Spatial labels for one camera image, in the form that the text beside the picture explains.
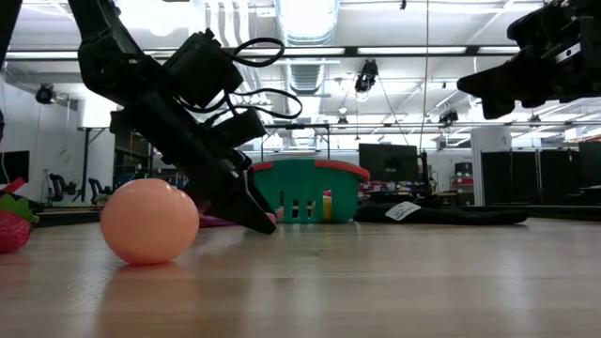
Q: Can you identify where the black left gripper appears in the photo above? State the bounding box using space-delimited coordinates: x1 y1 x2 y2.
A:
110 91 277 235

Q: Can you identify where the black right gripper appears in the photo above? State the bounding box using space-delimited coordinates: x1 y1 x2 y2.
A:
456 0 601 120

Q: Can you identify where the orange toy peach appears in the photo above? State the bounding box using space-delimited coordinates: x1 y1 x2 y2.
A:
100 177 201 266

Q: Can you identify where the red toy strawberry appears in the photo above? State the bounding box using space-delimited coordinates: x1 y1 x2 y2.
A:
0 194 39 255

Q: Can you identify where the pink cloth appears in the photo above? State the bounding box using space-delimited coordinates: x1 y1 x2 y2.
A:
199 213 236 229

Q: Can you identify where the green basket with orange rim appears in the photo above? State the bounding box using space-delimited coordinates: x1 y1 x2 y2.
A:
251 158 371 224

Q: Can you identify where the black partition panel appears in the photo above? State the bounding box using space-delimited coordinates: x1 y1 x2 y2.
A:
539 149 579 204
481 150 539 204
578 141 601 189

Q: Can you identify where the black monitor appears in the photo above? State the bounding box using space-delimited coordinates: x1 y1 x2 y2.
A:
358 143 419 183

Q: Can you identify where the black shelving rack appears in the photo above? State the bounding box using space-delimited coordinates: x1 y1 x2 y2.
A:
112 125 157 189

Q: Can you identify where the red strip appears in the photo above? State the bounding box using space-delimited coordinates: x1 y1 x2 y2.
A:
0 177 29 196

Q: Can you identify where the thin hanging cable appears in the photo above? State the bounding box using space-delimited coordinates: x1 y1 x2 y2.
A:
417 0 431 151

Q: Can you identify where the black metal frame stand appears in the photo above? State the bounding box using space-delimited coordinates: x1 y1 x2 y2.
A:
262 123 331 161

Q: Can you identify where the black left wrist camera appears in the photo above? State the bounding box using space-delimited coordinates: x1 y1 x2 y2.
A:
163 27 245 110

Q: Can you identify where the black overhead frame bar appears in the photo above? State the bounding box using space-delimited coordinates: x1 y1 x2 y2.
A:
4 45 520 61

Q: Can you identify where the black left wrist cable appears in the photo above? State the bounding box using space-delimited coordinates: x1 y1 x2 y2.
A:
220 36 304 121

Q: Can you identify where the silver ventilation duct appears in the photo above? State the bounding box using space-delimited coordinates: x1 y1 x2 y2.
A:
275 0 340 118

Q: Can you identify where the black wall screen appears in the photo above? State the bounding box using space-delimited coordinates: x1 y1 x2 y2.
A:
0 150 31 185

